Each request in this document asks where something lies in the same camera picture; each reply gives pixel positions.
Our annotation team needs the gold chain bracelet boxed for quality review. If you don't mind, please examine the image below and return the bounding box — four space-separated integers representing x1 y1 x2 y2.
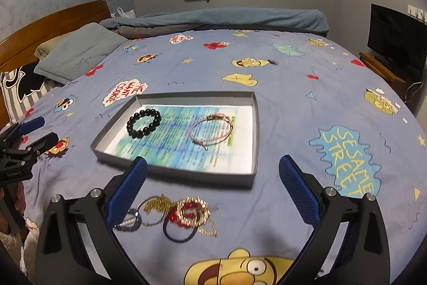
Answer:
143 193 219 238

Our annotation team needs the black hair tie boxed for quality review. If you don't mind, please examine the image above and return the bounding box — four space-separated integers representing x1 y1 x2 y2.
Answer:
162 210 202 243

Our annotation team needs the black bead bracelet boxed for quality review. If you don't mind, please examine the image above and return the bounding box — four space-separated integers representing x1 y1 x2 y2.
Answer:
126 108 162 140

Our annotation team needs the wall power socket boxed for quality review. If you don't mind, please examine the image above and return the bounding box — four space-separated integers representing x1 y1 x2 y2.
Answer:
408 5 427 24

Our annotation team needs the grey shallow cardboard tray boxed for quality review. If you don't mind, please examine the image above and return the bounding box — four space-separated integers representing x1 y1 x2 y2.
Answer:
90 91 259 189

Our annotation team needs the silver bangle ring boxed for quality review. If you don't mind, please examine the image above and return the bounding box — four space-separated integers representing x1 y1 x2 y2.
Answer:
135 196 171 227

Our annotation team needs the white plastic bag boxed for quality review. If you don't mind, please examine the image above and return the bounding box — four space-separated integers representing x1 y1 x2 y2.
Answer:
117 7 136 18

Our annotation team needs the black television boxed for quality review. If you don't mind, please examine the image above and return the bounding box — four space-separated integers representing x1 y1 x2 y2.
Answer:
367 3 426 80

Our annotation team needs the wooden headboard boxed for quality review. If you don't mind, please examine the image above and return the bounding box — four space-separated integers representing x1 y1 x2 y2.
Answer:
0 0 112 129

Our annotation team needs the wooden tv stand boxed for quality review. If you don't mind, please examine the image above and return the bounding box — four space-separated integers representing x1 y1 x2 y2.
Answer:
359 52 414 100

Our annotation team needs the olive green pillow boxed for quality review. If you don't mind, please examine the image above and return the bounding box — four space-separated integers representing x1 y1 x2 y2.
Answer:
34 33 71 61

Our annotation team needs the printed paper sheet in tray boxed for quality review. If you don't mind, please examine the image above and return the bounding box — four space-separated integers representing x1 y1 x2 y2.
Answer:
104 104 253 175

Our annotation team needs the blue and pearl bead bracelet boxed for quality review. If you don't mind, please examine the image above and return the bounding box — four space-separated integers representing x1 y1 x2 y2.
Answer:
113 208 143 233

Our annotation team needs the grey-blue pillow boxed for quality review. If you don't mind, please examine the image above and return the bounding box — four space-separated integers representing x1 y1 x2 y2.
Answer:
34 22 127 85

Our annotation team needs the pink cord bracelet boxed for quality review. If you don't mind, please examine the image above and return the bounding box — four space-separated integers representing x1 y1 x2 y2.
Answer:
188 114 235 151

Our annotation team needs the striped black white pillow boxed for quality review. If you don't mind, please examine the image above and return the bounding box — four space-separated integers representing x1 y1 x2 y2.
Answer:
1 60 59 122

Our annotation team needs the person's hand holding gripper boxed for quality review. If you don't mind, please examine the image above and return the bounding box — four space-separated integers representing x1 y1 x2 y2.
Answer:
1 182 28 241

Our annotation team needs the teal folded blanket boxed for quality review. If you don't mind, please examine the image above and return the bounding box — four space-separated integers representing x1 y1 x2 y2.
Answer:
100 7 329 39

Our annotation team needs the red bead bracelet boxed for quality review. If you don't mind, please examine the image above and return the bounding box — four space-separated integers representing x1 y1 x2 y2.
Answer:
167 200 201 228

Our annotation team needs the blue Sesame Street bedsheet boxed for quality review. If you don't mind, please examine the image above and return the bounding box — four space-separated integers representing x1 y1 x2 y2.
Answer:
25 30 426 284

